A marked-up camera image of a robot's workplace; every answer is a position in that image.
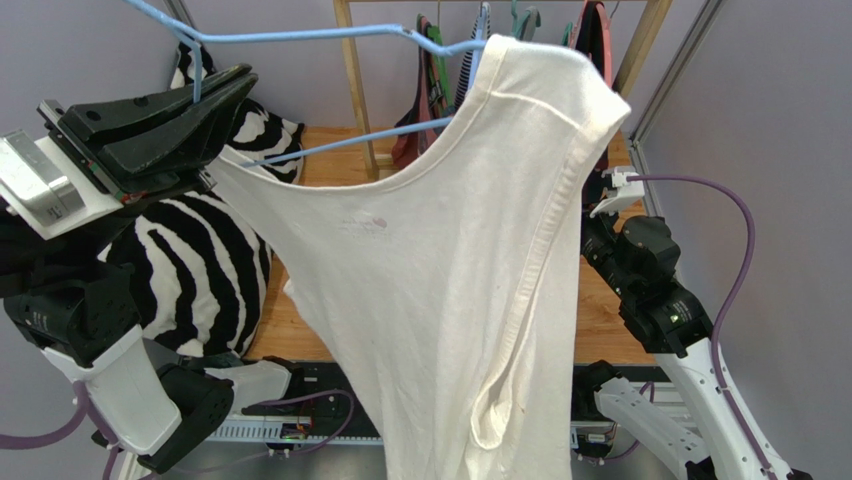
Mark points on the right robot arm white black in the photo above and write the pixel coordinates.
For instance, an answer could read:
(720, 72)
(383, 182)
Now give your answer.
(638, 264)

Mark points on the grey tank top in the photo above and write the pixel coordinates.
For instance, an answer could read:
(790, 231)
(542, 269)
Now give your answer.
(534, 24)

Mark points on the teal plastic hanger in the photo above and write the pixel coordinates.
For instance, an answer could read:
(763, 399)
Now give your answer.
(514, 13)

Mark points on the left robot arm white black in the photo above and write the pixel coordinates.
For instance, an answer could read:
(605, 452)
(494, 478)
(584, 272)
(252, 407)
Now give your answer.
(79, 312)

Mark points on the pink plastic hanger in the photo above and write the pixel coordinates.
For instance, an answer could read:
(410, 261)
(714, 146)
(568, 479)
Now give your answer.
(594, 39)

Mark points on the light blue wire hanger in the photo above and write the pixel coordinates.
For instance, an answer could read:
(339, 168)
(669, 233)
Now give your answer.
(195, 39)

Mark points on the green plastic hanger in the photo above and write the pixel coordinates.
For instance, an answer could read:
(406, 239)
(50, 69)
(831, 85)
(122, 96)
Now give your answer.
(440, 95)

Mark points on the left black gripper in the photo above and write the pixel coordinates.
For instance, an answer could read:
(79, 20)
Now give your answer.
(176, 144)

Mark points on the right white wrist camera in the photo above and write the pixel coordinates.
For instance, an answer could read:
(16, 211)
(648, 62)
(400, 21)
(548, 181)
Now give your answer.
(622, 189)

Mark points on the green tank top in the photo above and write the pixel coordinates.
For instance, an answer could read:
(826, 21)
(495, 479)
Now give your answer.
(567, 36)

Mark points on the red tank top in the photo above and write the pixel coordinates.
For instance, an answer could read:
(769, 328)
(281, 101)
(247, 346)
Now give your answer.
(410, 146)

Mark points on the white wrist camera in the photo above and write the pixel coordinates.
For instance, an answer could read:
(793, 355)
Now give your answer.
(41, 184)
(622, 189)

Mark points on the navy maroon tank top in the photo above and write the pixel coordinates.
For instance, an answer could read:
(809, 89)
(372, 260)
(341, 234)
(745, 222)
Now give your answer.
(593, 188)

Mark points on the zebra print blanket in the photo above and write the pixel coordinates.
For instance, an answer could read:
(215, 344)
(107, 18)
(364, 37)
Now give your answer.
(201, 273)

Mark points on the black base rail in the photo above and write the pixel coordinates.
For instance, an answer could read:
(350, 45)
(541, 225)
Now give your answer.
(326, 415)

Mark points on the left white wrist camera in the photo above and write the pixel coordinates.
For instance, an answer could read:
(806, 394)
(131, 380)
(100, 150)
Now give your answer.
(41, 184)

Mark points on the wooden clothes rack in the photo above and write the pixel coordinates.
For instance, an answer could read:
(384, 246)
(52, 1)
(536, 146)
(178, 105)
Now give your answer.
(379, 166)

